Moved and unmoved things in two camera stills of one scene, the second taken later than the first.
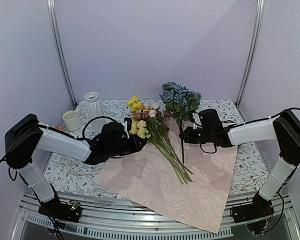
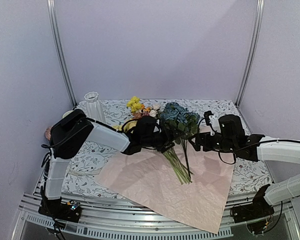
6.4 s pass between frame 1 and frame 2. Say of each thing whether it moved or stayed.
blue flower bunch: moved
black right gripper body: moved
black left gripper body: moved
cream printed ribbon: stayed
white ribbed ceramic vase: stayed
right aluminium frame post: stayed
